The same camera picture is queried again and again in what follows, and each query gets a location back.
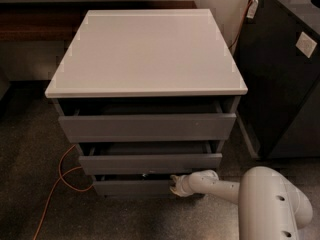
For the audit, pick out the dark wooden bench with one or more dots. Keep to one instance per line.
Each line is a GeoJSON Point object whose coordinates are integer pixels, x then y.
{"type": "Point", "coordinates": [59, 21]}

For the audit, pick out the white square label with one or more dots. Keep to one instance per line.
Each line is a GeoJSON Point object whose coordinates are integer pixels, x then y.
{"type": "Point", "coordinates": [306, 44]}

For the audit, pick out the grey drawer cabinet white top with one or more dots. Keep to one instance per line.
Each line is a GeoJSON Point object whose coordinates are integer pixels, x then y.
{"type": "Point", "coordinates": [130, 62]}

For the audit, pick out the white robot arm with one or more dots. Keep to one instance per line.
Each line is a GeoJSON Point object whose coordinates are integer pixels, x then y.
{"type": "Point", "coordinates": [270, 207]}

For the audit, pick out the grey middle drawer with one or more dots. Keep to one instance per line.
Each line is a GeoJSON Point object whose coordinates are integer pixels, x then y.
{"type": "Point", "coordinates": [148, 157]}

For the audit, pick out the black cabinet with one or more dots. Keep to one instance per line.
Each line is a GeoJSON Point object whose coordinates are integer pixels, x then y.
{"type": "Point", "coordinates": [280, 114]}

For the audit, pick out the grey top drawer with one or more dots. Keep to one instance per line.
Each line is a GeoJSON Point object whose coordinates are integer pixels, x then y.
{"type": "Point", "coordinates": [148, 127]}

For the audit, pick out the grey bottom drawer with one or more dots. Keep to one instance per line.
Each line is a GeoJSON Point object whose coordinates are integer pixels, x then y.
{"type": "Point", "coordinates": [134, 186]}

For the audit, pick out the grey drawer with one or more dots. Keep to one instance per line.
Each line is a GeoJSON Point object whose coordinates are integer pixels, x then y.
{"type": "Point", "coordinates": [134, 186]}
{"type": "Point", "coordinates": [148, 127]}
{"type": "Point", "coordinates": [148, 157]}

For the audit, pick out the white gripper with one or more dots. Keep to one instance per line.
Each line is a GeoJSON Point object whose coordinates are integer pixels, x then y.
{"type": "Point", "coordinates": [184, 184]}

